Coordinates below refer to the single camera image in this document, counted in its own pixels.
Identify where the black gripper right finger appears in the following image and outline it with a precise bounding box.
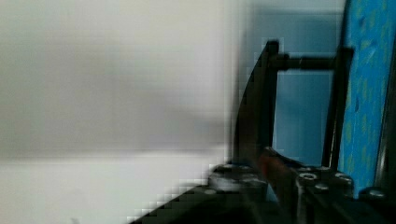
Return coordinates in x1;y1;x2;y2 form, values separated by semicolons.
257;147;304;224

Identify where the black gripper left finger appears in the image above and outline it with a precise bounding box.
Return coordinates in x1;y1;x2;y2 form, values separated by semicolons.
207;164;268;192

